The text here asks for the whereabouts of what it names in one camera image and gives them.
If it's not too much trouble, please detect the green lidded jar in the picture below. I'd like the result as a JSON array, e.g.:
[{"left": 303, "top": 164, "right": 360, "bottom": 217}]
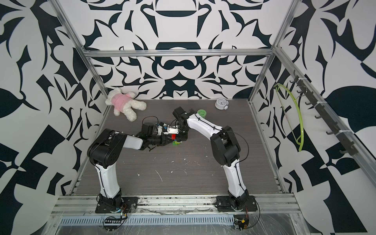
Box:
[{"left": 197, "top": 109, "right": 207, "bottom": 117}]

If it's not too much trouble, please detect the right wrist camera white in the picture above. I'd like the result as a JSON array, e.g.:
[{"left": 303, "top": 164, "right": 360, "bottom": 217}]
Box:
[{"left": 163, "top": 126, "right": 179, "bottom": 135}]

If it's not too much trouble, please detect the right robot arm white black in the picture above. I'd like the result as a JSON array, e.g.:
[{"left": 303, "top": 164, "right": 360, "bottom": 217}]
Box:
[{"left": 173, "top": 107, "right": 249, "bottom": 208}]

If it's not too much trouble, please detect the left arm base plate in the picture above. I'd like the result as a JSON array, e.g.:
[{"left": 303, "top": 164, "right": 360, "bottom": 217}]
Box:
[{"left": 95, "top": 194, "right": 139, "bottom": 214}]

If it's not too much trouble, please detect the small white alarm clock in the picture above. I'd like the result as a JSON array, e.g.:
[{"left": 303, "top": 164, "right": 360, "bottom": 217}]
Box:
[{"left": 215, "top": 98, "right": 229, "bottom": 110}]

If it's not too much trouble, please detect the aluminium front rail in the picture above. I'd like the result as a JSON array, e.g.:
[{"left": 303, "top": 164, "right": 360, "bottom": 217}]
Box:
[{"left": 51, "top": 193, "right": 301, "bottom": 216}]

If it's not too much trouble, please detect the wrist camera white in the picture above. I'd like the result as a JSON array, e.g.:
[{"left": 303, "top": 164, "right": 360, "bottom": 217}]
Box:
[
  {"left": 163, "top": 126, "right": 179, "bottom": 135},
  {"left": 157, "top": 123, "right": 168, "bottom": 136}
]

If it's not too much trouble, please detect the black hook rack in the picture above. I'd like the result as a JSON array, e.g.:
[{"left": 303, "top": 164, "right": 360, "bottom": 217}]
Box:
[{"left": 291, "top": 70, "right": 361, "bottom": 156}]

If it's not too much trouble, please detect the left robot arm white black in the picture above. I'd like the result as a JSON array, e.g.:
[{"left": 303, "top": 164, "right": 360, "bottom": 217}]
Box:
[{"left": 87, "top": 123, "right": 175, "bottom": 207}]

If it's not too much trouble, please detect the white plush toy pink shirt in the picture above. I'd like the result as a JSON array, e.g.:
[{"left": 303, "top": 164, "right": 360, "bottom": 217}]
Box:
[{"left": 105, "top": 88, "right": 147, "bottom": 122}]

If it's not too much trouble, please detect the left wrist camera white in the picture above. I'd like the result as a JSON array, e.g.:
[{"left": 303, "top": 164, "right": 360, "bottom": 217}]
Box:
[{"left": 157, "top": 123, "right": 168, "bottom": 136}]

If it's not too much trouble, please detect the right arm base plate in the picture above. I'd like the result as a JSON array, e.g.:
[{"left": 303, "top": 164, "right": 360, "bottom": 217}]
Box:
[{"left": 214, "top": 194, "right": 258, "bottom": 212}]

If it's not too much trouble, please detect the green hoop tube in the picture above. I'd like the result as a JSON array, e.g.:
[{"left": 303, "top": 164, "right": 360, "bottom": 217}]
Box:
[{"left": 273, "top": 83, "right": 305, "bottom": 152}]

